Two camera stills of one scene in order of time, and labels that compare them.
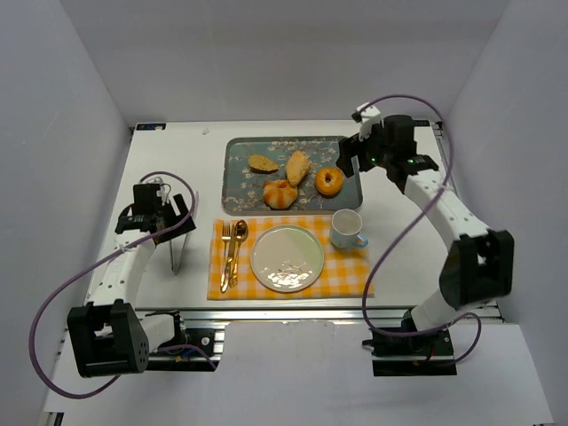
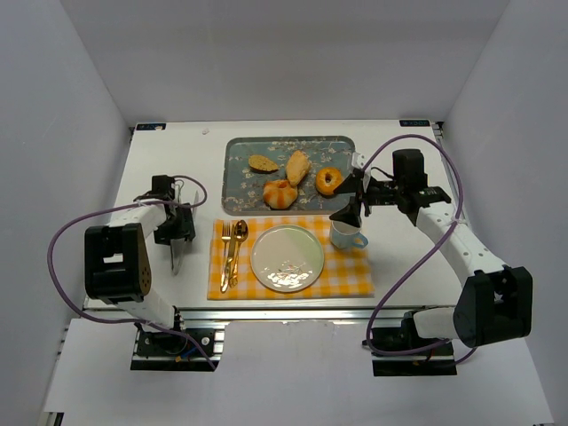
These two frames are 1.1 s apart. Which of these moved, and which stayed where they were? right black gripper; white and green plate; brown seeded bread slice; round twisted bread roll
Moved: right black gripper
Stayed: brown seeded bread slice; round twisted bread roll; white and green plate
